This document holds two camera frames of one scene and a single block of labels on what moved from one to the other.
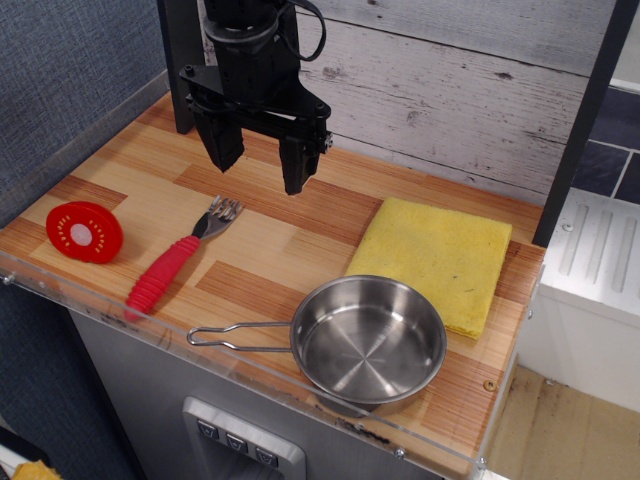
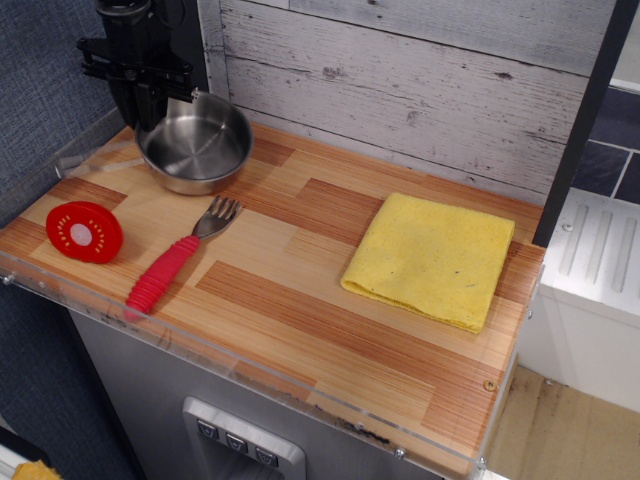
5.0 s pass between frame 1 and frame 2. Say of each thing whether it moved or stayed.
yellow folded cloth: stayed
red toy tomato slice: stayed
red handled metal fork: stayed
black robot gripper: moved
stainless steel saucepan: moved
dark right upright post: stayed
